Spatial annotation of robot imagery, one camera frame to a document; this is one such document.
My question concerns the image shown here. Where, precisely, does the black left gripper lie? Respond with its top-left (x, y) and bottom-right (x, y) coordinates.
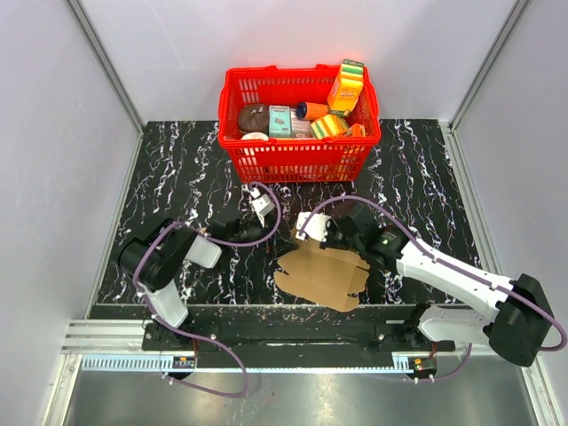
top-left (228, 214), bottom-right (299, 260)

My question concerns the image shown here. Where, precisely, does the brown cardboard box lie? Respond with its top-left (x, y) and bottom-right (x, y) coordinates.
top-left (275, 239), bottom-right (370, 312)

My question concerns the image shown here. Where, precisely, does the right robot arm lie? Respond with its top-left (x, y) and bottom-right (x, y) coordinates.
top-left (317, 213), bottom-right (554, 367)

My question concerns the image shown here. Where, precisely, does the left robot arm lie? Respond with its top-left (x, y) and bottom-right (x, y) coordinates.
top-left (117, 217), bottom-right (224, 351)

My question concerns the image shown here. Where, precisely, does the teal snack box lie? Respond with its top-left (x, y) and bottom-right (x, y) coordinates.
top-left (268, 105), bottom-right (291, 138)

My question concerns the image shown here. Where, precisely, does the yellow green striped box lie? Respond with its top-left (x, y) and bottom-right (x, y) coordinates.
top-left (310, 114), bottom-right (349, 139)

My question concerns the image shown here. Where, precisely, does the pink small box in basket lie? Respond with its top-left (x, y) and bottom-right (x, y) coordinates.
top-left (290, 108), bottom-right (312, 138)

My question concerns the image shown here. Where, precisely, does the red plastic shopping basket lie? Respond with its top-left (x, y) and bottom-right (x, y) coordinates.
top-left (217, 61), bottom-right (382, 183)

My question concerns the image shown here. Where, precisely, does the white round lid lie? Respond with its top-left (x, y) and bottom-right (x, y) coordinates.
top-left (241, 131), bottom-right (269, 141)

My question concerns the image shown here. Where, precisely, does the small orange packet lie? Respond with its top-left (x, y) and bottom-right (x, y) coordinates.
top-left (343, 123), bottom-right (367, 138)

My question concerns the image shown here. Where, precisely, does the brown round cookie pack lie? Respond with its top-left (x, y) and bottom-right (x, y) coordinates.
top-left (238, 103), bottom-right (270, 134)

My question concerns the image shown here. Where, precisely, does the orange tube with blue cap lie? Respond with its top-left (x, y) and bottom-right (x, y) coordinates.
top-left (296, 101), bottom-right (329, 122)

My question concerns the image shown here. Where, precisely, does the tall orange yellow carton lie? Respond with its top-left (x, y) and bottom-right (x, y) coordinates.
top-left (327, 59), bottom-right (364, 117)

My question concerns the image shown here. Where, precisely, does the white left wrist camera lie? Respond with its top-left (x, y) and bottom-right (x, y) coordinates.
top-left (249, 186), bottom-right (275, 227)

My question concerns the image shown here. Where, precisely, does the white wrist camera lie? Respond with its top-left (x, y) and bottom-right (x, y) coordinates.
top-left (249, 186), bottom-right (275, 227)
top-left (296, 212), bottom-right (330, 242)

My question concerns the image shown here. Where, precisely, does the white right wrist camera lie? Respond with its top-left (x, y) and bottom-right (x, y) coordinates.
top-left (296, 212), bottom-right (330, 242)

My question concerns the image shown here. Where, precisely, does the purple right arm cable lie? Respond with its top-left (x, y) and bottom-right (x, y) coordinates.
top-left (304, 194), bottom-right (568, 383)

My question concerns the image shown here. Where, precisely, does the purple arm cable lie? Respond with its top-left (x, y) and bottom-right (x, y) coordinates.
top-left (132, 181), bottom-right (281, 398)
top-left (304, 194), bottom-right (568, 383)

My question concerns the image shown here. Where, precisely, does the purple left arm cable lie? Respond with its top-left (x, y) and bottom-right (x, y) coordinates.
top-left (132, 181), bottom-right (281, 398)

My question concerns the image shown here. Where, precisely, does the aluminium frame rail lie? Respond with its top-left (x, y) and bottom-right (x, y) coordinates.
top-left (64, 0), bottom-right (145, 133)

